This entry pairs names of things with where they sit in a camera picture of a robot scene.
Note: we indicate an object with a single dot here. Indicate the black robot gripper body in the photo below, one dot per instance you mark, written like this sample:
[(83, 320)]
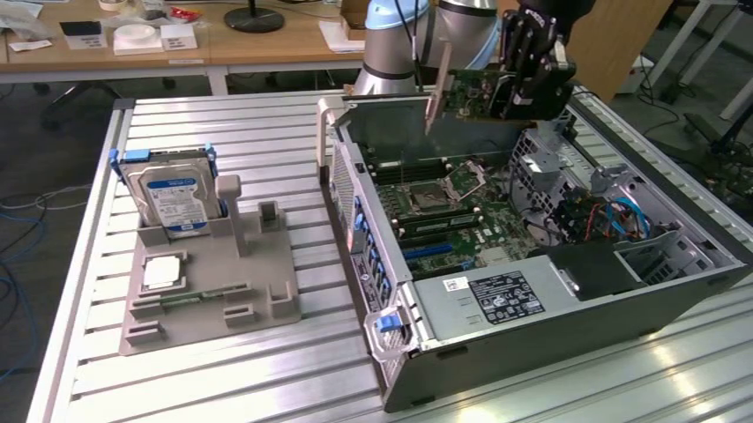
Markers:
[(565, 13)]

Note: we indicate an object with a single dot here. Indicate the green graphics card black cooler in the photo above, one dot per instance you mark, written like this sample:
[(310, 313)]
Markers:
[(470, 92)]

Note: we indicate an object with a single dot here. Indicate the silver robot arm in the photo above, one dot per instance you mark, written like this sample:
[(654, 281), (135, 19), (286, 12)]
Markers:
[(382, 57)]

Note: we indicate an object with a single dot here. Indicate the wooden cabinet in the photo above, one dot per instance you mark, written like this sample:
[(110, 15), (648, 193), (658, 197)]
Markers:
[(636, 44)]

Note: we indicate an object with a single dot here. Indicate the silver drive cage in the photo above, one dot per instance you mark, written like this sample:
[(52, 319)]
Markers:
[(543, 172)]

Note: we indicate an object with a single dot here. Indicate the metal socket cover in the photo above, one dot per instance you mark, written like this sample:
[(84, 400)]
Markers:
[(467, 176)]

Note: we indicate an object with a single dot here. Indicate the white booklet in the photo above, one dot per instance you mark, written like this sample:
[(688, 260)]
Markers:
[(341, 37)]

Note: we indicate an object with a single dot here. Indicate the green motherboard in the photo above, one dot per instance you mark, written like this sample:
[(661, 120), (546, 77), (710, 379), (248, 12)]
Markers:
[(499, 220)]

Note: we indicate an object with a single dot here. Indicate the CPU socket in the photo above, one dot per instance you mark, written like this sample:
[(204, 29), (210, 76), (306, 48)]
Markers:
[(429, 196)]

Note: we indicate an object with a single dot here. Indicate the black installed RAM stick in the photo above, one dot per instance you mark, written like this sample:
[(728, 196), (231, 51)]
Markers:
[(435, 217)]

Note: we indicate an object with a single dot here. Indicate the wooden desk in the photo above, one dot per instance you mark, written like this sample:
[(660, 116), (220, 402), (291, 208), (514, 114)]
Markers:
[(264, 44)]

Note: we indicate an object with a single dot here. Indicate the blue expansion slot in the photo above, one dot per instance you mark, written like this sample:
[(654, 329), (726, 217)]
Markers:
[(429, 252)]

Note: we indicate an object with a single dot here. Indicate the silver disk bay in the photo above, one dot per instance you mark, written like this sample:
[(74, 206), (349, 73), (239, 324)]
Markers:
[(665, 260)]

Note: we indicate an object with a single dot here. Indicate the black round lamp base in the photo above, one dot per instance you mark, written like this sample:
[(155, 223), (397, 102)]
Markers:
[(254, 20)]

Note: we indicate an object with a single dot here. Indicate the grey power supply unit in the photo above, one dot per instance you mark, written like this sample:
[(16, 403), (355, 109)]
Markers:
[(447, 308)]

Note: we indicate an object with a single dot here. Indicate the red packet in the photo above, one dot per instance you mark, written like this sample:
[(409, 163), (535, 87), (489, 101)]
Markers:
[(183, 14)]

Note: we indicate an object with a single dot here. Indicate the small white box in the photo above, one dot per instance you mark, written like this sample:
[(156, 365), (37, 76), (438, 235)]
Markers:
[(178, 37)]

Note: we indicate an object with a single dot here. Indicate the blue case latch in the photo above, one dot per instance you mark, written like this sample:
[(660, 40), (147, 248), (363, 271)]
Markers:
[(389, 321)]

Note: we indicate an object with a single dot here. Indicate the black open PC case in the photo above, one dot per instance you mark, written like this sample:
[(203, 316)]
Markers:
[(529, 352)]

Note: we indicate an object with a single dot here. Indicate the hard disk blue caddy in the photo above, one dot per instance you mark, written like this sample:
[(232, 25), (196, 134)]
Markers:
[(171, 198)]

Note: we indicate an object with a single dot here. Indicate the grey parts rack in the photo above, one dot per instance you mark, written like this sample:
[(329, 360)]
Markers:
[(218, 273)]

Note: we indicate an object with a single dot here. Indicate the white box black lid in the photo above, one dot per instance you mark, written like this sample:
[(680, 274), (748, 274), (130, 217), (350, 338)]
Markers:
[(82, 35)]

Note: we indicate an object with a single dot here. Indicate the green RAM stick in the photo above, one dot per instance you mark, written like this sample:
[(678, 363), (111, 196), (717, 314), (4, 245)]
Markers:
[(188, 298)]

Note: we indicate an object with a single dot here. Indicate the silver CPU chip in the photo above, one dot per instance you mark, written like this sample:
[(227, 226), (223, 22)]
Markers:
[(162, 273)]

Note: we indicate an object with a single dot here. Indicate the white paper card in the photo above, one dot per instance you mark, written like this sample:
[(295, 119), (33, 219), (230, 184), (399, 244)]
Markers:
[(29, 45)]

